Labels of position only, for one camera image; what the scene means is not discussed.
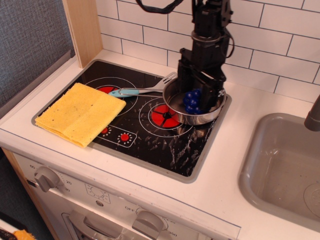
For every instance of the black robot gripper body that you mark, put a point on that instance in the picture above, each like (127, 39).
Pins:
(207, 56)

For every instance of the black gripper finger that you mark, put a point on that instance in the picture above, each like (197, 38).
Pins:
(210, 92)
(187, 79)

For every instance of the blue toy grapes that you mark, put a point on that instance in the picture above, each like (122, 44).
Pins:
(191, 102)

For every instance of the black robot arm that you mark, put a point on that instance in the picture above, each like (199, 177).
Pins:
(211, 18)

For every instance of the black toy stove top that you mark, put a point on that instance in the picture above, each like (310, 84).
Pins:
(145, 132)

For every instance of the stainless steel pan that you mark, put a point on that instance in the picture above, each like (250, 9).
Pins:
(183, 107)

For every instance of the grey plastic sink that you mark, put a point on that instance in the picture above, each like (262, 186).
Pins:
(281, 170)

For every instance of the grey faucet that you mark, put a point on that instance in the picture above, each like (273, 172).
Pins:
(312, 121)

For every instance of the yellow folded cloth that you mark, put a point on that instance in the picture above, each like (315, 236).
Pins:
(81, 114)

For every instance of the grey right oven knob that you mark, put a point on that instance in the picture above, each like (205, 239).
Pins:
(148, 224)

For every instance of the grey oven knob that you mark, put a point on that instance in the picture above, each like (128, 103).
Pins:
(46, 178)
(148, 224)

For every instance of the white toy oven front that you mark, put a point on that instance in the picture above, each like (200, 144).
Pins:
(76, 210)

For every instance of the grey left oven knob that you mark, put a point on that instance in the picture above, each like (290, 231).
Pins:
(46, 178)

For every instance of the orange object bottom left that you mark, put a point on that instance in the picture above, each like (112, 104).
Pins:
(23, 235)

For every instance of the grey spatula blue handle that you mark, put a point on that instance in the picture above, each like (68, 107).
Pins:
(133, 92)

